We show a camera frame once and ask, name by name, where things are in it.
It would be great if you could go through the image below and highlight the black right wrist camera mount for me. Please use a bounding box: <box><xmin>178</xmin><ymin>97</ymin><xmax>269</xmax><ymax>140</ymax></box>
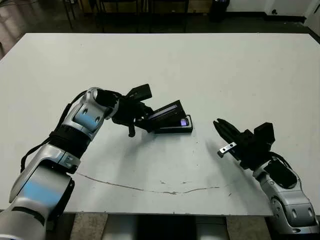
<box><xmin>253</xmin><ymin>121</ymin><xmax>276</xmax><ymax>152</ymax></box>

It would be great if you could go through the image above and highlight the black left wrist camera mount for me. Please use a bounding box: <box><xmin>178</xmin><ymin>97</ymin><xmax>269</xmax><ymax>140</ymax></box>
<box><xmin>126</xmin><ymin>83</ymin><xmax>153</xmax><ymax>103</ymax></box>

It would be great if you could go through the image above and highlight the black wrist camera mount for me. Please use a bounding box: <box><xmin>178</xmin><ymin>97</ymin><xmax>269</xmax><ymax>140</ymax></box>
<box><xmin>253</xmin><ymin>121</ymin><xmax>276</xmax><ymax>152</ymax></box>
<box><xmin>126</xmin><ymin>83</ymin><xmax>153</xmax><ymax>103</ymax></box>

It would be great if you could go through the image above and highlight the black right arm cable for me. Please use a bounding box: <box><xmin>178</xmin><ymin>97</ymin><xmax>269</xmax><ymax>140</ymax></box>
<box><xmin>271</xmin><ymin>151</ymin><xmax>295</xmax><ymax>169</ymax></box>

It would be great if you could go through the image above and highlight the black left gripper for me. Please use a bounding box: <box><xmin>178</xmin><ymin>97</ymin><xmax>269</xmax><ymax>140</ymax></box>
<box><xmin>111</xmin><ymin>95</ymin><xmax>155</xmax><ymax>138</ymax></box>

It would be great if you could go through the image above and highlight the black waste bin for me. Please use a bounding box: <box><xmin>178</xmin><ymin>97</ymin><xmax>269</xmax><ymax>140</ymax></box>
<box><xmin>209</xmin><ymin>0</ymin><xmax>230</xmax><ymax>23</ymax></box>

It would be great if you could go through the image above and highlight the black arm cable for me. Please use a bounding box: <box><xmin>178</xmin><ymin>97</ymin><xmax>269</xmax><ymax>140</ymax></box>
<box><xmin>271</xmin><ymin>151</ymin><xmax>295</xmax><ymax>169</ymax></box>
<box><xmin>19</xmin><ymin>90</ymin><xmax>88</xmax><ymax>174</ymax></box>

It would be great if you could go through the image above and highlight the black metal frame leg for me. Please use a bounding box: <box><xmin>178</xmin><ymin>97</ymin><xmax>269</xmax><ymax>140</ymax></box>
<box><xmin>63</xmin><ymin>0</ymin><xmax>76</xmax><ymax>30</ymax></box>

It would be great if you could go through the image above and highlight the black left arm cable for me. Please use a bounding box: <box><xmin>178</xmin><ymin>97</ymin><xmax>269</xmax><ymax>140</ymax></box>
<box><xmin>19</xmin><ymin>90</ymin><xmax>88</xmax><ymax>174</ymax></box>

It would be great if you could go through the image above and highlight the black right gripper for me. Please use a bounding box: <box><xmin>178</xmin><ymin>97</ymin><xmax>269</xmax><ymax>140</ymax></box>
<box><xmin>213</xmin><ymin>118</ymin><xmax>272</xmax><ymax>171</ymax></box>

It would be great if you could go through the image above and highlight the black box base white insert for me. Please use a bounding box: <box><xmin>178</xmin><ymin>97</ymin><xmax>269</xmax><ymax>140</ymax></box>
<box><xmin>156</xmin><ymin>114</ymin><xmax>194</xmax><ymax>135</ymax></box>

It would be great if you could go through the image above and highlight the grey black robot torso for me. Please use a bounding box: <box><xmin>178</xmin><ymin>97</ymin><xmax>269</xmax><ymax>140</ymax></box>
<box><xmin>107</xmin><ymin>214</ymin><xmax>227</xmax><ymax>240</ymax></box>

